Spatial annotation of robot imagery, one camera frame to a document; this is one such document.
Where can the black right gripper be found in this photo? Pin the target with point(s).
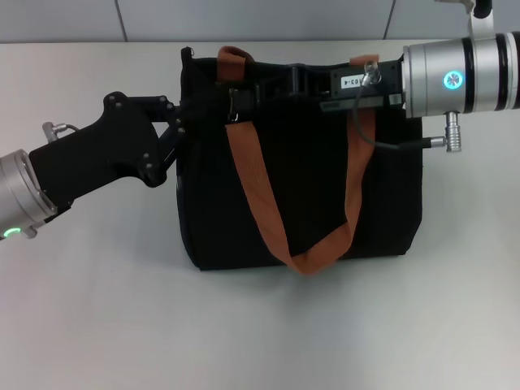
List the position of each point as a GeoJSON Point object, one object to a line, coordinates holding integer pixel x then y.
{"type": "Point", "coordinates": [386, 81]}

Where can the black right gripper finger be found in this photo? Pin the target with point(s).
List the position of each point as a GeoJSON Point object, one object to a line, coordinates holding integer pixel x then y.
{"type": "Point", "coordinates": [245, 105]}

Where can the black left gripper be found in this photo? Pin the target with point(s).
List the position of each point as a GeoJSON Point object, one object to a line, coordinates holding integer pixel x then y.
{"type": "Point", "coordinates": [97, 154]}

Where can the silver zipper pull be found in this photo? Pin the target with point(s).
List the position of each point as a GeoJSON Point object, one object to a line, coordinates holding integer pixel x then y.
{"type": "Point", "coordinates": [233, 109]}

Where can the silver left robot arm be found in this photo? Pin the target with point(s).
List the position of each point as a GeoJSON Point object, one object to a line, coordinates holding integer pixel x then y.
{"type": "Point", "coordinates": [18, 191]}

